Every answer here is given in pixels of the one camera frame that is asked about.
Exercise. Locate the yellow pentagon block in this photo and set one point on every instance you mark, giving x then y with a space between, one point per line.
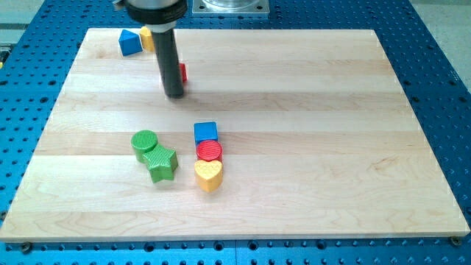
146 39

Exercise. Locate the green cylinder block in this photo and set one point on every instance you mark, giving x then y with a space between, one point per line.
142 142

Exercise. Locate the blue perforated table plate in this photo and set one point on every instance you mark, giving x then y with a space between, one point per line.
439 94

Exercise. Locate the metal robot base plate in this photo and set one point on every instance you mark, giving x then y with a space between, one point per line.
230 7

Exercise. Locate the wooden board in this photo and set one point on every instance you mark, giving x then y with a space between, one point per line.
318 138

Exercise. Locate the blue triangle block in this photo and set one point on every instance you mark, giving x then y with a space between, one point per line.
129 42

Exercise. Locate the red cylinder block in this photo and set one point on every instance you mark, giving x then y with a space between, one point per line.
209 150

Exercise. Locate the yellow heart block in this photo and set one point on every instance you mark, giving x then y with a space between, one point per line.
208 174

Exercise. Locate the blue cube block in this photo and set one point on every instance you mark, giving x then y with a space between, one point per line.
204 131

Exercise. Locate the red star block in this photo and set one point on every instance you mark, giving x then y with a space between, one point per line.
183 72

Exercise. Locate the green star block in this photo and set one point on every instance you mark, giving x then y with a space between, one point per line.
161 163

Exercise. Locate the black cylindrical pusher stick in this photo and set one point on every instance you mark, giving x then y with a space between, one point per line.
168 63

